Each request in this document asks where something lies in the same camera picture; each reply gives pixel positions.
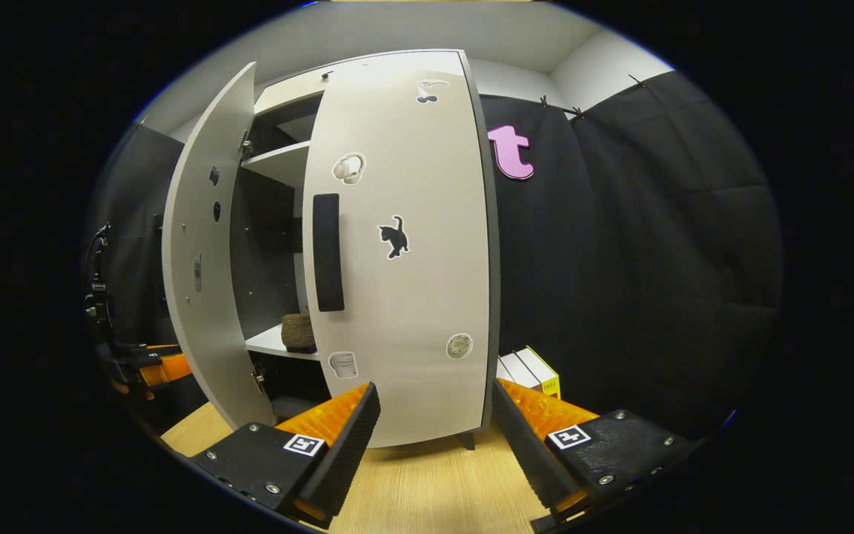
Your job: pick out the black backdrop cloth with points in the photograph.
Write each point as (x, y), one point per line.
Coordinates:
(134, 193)
(657, 259)

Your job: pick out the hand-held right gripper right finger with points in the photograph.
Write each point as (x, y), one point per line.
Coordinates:
(527, 452)

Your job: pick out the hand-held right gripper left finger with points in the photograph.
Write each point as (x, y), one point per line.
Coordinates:
(345, 460)

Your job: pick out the white cabinet drawer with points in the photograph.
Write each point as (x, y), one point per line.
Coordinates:
(286, 93)

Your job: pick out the white and brown book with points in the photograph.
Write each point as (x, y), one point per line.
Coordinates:
(520, 367)

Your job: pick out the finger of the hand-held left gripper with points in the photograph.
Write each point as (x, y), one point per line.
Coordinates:
(167, 369)
(156, 348)

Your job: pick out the white and yellow book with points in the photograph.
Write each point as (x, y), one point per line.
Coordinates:
(538, 363)

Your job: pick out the brown shoe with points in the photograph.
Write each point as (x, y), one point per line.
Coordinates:
(298, 334)

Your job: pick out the white shoe cabinet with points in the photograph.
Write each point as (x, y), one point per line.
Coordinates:
(279, 165)

